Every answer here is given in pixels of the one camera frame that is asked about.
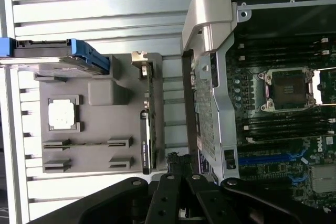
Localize blue expansion slot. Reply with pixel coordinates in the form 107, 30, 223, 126
237, 155, 293, 166

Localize long black expansion slot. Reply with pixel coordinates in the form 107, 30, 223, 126
237, 145, 293, 155

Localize black open PC case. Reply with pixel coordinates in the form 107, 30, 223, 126
181, 0, 336, 209

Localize RAM slot with white latches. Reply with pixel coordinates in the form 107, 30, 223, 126
243, 118, 336, 131
238, 49, 331, 62
237, 37, 330, 50
245, 129, 336, 143

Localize hard disk drive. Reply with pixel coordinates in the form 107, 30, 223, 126
0, 37, 111, 76

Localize metal socket cover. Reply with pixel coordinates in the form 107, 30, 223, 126
313, 69, 336, 105

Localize silver CPU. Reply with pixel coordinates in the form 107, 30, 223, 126
48, 102, 76, 130

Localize silver chipset heat sink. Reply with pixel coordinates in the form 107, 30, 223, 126
311, 166, 336, 193

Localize green motherboard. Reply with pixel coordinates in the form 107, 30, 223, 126
225, 35, 336, 209

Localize CPU socket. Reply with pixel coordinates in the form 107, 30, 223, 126
258, 68, 317, 112

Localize silver hard disk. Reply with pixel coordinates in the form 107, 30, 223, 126
0, 39, 106, 78

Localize grey parts rack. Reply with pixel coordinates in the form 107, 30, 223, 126
33, 52, 169, 176

